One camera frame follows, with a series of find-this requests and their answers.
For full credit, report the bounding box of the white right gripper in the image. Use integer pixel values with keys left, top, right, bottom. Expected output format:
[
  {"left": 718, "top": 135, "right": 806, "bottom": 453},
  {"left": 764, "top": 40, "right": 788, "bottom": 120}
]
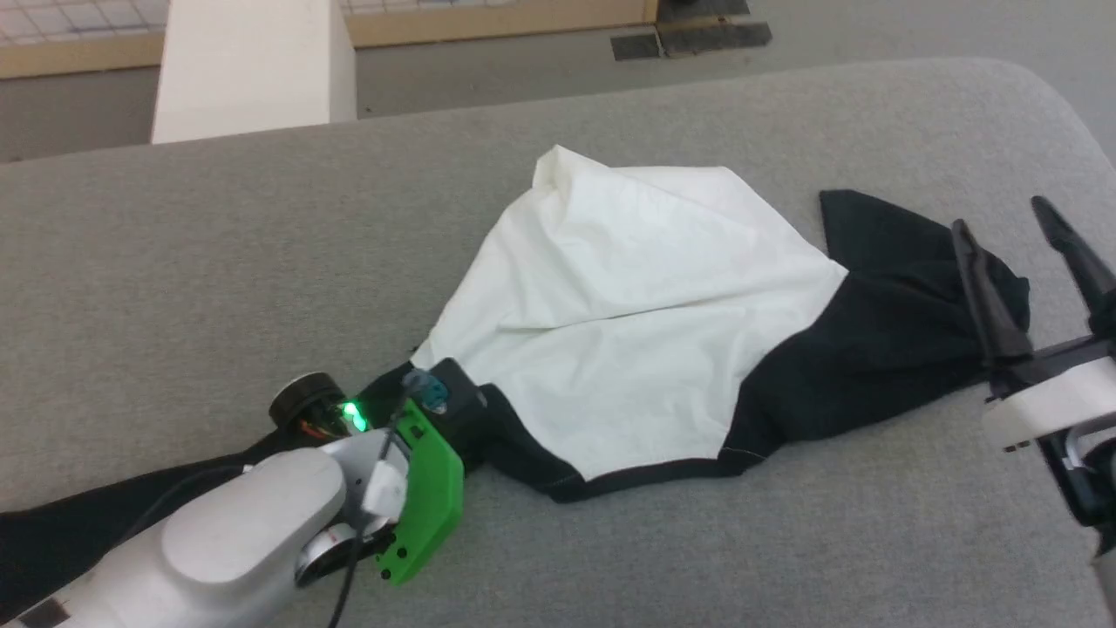
[{"left": 950, "top": 195, "right": 1116, "bottom": 454}]

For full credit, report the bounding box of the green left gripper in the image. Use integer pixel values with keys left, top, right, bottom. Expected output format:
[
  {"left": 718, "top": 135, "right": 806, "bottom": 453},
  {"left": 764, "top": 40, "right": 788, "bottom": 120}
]
[{"left": 360, "top": 357, "right": 487, "bottom": 586}]

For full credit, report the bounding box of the black and white garment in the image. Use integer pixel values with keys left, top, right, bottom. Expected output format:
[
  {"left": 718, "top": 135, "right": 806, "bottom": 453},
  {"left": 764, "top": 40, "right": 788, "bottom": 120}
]
[{"left": 0, "top": 145, "right": 1033, "bottom": 604}]

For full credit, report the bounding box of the grey metal panel stand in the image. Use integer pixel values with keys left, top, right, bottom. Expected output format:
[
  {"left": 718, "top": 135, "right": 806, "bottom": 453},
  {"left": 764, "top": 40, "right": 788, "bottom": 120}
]
[{"left": 609, "top": 0, "right": 773, "bottom": 62}]

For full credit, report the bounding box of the white rectangular box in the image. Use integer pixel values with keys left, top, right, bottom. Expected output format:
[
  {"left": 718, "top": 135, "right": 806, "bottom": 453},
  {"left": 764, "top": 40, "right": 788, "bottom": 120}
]
[{"left": 151, "top": 0, "right": 358, "bottom": 146}]

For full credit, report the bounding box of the thin black cable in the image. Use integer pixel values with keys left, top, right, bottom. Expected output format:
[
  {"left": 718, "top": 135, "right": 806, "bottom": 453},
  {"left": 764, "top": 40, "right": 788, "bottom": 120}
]
[
  {"left": 330, "top": 410, "right": 412, "bottom": 628},
  {"left": 118, "top": 462, "right": 255, "bottom": 546}
]

